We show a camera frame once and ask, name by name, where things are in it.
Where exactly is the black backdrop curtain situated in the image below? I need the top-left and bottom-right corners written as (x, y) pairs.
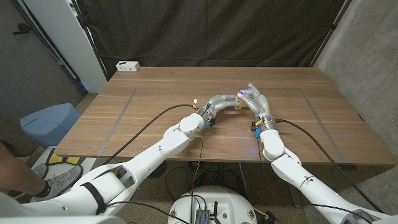
top-left (76, 0), bottom-right (354, 78)

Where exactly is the thin black arm wire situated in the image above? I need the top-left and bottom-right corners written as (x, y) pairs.
top-left (256, 136), bottom-right (373, 224)
top-left (105, 127), bottom-right (208, 224)

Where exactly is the grey sneaker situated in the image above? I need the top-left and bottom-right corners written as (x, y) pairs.
top-left (33, 164), bottom-right (84, 202)

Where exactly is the black door handle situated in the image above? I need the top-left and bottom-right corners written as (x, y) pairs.
top-left (12, 23), bottom-right (32, 35)

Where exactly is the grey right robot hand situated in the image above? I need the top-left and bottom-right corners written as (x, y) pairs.
top-left (237, 82), bottom-right (277, 131)

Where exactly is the black floor cable bundle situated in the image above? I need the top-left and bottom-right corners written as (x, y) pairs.
top-left (164, 161), bottom-right (249, 203)

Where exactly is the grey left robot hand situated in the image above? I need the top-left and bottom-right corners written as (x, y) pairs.
top-left (198, 94), bottom-right (241, 126)

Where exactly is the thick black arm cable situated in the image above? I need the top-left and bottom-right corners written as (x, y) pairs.
top-left (102, 104), bottom-right (199, 166)
top-left (275, 119), bottom-right (385, 214)

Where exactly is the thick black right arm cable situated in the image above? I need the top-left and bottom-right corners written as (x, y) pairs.
top-left (275, 119), bottom-right (385, 214)

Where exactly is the black backdrop stand pole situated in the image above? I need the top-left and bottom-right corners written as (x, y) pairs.
top-left (310, 0), bottom-right (354, 68)
top-left (70, 0), bottom-right (110, 82)

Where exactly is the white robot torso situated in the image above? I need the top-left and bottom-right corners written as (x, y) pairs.
top-left (167, 185), bottom-right (258, 224)

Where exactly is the thin black left arm wire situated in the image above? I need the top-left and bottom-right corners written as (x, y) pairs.
top-left (105, 127), bottom-right (208, 224)

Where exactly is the grey tape outline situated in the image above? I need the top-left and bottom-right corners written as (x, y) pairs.
top-left (96, 87), bottom-right (346, 164)

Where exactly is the white cabinet panel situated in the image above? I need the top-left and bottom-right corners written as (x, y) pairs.
top-left (23, 0), bottom-right (108, 93)

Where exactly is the person's bare leg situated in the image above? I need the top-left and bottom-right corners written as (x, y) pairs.
top-left (0, 142), bottom-right (47, 195)

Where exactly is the grey table leg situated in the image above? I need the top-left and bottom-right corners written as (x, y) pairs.
top-left (287, 183), bottom-right (302, 208)

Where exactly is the grey electronics box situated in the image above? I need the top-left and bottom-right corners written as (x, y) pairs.
top-left (195, 208), bottom-right (212, 224)

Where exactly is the thin black right arm wire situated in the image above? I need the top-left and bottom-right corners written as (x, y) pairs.
top-left (256, 136), bottom-right (373, 224)

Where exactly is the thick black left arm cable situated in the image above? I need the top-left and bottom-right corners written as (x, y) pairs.
top-left (102, 104), bottom-right (199, 166)

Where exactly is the round black floor fan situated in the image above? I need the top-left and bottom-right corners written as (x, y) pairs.
top-left (148, 161), bottom-right (168, 180)

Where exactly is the white power strip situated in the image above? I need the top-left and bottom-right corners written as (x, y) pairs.
top-left (115, 60), bottom-right (141, 73)

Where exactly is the blue-grey plastic bin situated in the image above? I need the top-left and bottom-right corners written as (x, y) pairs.
top-left (19, 103), bottom-right (81, 149)

